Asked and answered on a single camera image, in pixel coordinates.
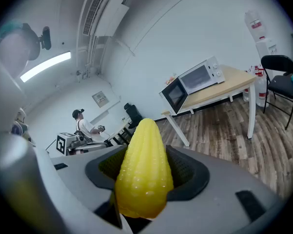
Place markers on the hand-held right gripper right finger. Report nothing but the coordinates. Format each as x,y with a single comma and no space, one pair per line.
221,203

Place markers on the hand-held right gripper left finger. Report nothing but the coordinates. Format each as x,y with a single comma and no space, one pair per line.
75,177

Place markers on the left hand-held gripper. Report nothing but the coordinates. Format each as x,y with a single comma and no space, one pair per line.
68,144

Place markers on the yellow toy corn cob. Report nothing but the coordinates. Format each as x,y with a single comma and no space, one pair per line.
143,174

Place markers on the white microwave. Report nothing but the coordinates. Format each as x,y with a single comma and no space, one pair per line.
197,78

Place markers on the white desk with black legs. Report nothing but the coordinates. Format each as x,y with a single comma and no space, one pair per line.
119,131

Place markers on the black office chair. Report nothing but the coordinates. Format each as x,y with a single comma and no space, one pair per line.
281,83
133,116

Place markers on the long ceiling light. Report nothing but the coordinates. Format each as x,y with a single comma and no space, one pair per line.
45,66

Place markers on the person's white printed t-shirt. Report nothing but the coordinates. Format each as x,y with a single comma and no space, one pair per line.
3,94

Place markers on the person's head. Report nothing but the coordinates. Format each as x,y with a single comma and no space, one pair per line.
13,49

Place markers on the clear water jug red cap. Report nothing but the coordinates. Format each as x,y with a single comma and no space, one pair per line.
246,94
261,91

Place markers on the light wooden table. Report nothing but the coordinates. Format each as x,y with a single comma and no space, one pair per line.
224,88

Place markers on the pink flower bouquet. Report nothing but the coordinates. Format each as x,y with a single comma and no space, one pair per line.
170,79

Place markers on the white ceiling air conditioner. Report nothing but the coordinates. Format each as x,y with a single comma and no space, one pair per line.
104,16

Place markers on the white boxes with red clips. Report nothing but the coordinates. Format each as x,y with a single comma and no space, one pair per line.
265,49

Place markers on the clear bottle on dispenser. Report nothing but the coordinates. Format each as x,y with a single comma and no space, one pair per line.
255,24

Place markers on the grey wall electrical panel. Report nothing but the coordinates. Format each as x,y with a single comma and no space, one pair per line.
100,99

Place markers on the black head-worn camera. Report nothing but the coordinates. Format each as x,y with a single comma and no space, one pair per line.
46,38

